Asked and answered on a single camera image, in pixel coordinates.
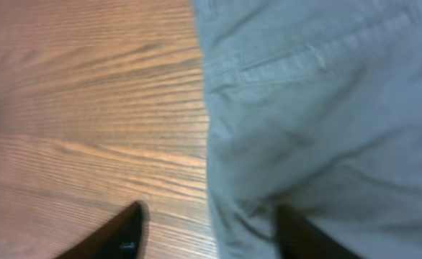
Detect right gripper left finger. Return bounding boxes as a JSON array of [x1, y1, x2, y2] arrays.
[[56, 201, 147, 259]]

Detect grey shorts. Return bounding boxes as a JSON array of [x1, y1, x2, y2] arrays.
[[192, 0, 422, 258]]

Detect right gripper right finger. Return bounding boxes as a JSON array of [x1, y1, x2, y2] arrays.
[[275, 206, 360, 259]]

